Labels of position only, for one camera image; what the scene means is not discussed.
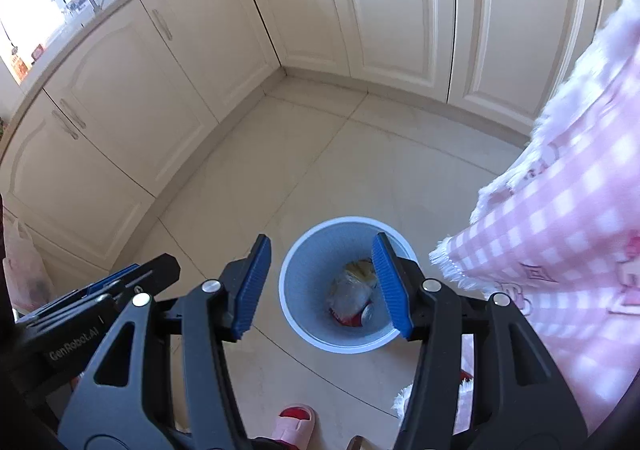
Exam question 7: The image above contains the jar with orange label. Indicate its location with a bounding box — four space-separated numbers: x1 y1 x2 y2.
9 50 32 84

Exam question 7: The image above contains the crumpled clear plastic bag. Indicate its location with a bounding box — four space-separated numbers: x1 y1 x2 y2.
327 260 381 318

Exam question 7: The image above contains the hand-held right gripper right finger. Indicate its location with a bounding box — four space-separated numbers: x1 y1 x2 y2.
371 232 589 450

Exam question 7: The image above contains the red drink can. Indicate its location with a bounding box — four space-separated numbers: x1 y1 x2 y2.
330 304 390 328

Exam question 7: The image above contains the pink slipper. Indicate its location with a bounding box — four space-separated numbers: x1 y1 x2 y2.
271 405 317 445

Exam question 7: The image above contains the pink translucent plastic bag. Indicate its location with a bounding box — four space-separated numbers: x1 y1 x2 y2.
2 217 56 311

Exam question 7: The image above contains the light blue waste bin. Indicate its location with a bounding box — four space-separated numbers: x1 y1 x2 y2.
278 216 420 355

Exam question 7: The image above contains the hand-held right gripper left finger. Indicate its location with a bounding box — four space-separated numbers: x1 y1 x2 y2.
57 234 273 450

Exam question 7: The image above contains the row of cream base cabinets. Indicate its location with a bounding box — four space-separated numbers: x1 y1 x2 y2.
0 0 631 281

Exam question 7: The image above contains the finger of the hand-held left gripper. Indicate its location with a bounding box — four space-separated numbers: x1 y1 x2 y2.
86 255 173 298
112 254 182 303

